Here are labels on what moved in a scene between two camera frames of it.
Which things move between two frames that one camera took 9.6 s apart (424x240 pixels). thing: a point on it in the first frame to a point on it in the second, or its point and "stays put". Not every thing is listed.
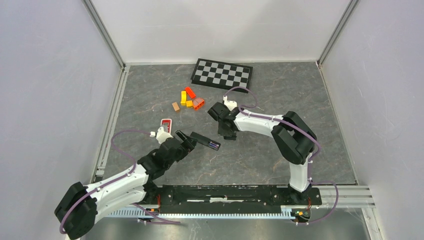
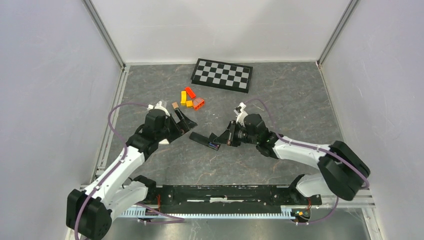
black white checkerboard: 221,74 stays put
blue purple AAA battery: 213,144 stays put
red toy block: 190,92 stays put
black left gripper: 188,143 to 184,125
